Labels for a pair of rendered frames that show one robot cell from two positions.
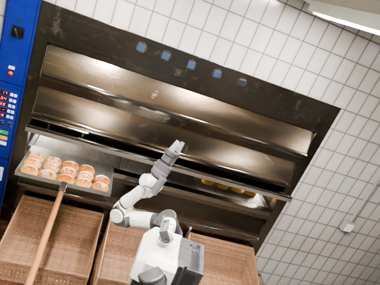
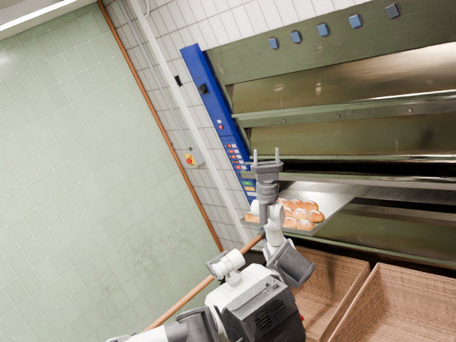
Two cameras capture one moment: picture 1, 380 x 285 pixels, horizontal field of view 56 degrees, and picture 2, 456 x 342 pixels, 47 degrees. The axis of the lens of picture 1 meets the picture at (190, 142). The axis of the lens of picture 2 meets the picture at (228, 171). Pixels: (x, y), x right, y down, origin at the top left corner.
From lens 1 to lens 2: 2.00 m
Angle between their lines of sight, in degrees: 69
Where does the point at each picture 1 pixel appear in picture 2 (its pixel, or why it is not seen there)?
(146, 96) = (311, 96)
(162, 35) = (278, 17)
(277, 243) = not seen: outside the picture
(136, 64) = (283, 64)
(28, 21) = (203, 75)
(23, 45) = (212, 98)
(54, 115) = (265, 153)
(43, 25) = (214, 72)
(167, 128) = (363, 125)
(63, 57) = (241, 92)
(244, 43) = not seen: outside the picture
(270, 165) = not seen: outside the picture
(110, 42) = (253, 55)
